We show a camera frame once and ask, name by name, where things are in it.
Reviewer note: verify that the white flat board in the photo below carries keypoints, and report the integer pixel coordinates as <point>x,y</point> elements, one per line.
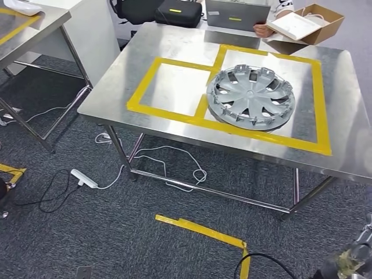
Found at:
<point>293,26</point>

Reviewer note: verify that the black office chair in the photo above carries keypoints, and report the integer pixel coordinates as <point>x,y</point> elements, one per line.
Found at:
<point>136,9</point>

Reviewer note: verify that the steel table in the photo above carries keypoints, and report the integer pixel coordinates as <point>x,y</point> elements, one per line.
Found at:
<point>29,34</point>

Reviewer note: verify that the brown cardboard box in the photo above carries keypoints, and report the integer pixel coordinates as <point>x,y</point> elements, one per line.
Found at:
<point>328,27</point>

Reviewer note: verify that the yellow floor tape strip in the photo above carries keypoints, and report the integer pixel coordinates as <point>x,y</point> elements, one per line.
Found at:
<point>203,229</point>

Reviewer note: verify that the white rounded plastic object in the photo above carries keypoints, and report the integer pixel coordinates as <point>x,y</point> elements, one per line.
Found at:
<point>22,7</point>

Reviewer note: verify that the black zip case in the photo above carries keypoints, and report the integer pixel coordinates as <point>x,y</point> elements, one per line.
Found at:
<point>177,13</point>

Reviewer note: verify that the white desk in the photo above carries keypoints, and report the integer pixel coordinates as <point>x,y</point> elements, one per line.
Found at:
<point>93,34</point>

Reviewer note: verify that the yellow table tape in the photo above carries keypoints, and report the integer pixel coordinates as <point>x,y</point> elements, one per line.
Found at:
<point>20,29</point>

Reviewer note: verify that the white power adapter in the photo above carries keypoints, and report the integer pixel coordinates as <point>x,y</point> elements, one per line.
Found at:
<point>102,138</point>

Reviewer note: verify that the steel workbench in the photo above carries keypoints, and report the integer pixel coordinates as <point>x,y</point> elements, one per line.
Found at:
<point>174,42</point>

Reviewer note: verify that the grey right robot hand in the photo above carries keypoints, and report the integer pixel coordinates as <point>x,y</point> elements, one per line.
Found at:
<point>348,265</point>

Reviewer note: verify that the yellow workbench tape outline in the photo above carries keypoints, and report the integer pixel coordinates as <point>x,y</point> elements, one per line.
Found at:
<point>319,107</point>

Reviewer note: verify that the yellow floor tape outline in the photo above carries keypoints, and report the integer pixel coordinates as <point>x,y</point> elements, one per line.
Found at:
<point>13,171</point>

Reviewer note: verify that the grey plastic wheel cover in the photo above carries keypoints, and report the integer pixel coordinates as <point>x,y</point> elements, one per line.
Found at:
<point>253,96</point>

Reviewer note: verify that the grey laptop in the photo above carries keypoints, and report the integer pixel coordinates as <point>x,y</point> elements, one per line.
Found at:
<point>235,15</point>

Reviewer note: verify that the white power strip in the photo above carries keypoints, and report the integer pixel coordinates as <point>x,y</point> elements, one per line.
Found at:
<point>84,179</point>

